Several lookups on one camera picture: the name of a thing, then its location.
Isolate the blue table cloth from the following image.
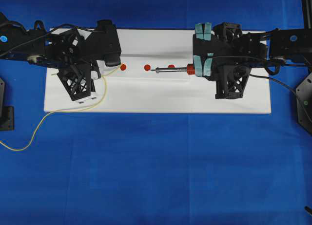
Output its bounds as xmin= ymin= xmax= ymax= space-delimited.
xmin=0 ymin=0 xmax=312 ymax=225

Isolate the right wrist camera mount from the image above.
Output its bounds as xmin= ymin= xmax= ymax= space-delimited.
xmin=215 ymin=65 xmax=251 ymax=99

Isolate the right gripper finger holding iron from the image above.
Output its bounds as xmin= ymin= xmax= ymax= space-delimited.
xmin=193 ymin=53 xmax=214 ymax=77

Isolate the red silver soldering iron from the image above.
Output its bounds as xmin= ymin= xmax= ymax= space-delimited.
xmin=151 ymin=64 xmax=195 ymax=75

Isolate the right gripper finger with teal pad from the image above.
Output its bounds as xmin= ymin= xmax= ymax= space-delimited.
xmin=193 ymin=22 xmax=214 ymax=55

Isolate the black left camera cable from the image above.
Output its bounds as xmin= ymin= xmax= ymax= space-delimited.
xmin=0 ymin=25 xmax=98 ymax=59

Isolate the white work board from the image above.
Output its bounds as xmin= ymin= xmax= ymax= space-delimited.
xmin=44 ymin=29 xmax=271 ymax=114

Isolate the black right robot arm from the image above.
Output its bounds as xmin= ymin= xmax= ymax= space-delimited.
xmin=191 ymin=22 xmax=312 ymax=80

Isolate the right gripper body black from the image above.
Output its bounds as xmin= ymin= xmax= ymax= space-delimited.
xmin=212 ymin=31 xmax=268 ymax=69

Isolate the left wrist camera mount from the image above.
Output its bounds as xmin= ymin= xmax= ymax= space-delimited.
xmin=57 ymin=63 xmax=96 ymax=101

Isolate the black right base bracket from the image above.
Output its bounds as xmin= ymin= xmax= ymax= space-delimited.
xmin=296 ymin=73 xmax=312 ymax=134

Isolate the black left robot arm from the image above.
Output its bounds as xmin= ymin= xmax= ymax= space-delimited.
xmin=0 ymin=14 xmax=121 ymax=80

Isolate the black left base bracket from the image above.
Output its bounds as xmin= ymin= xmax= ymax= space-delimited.
xmin=0 ymin=79 xmax=14 ymax=131

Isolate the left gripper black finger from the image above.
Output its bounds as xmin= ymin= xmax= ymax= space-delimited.
xmin=84 ymin=19 xmax=121 ymax=59
xmin=98 ymin=53 xmax=121 ymax=67

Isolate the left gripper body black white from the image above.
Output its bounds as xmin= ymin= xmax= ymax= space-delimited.
xmin=45 ymin=27 xmax=102 ymax=80

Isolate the middle red dot mark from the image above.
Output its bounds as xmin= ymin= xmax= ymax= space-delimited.
xmin=144 ymin=64 xmax=151 ymax=71

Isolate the yellow solder wire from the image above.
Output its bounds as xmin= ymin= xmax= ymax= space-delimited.
xmin=0 ymin=64 xmax=122 ymax=152

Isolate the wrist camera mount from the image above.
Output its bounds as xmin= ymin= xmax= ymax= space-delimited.
xmin=57 ymin=63 xmax=96 ymax=101
xmin=215 ymin=65 xmax=251 ymax=99

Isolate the black base bracket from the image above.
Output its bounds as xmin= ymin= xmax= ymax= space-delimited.
xmin=0 ymin=79 xmax=14 ymax=131
xmin=296 ymin=73 xmax=312 ymax=134

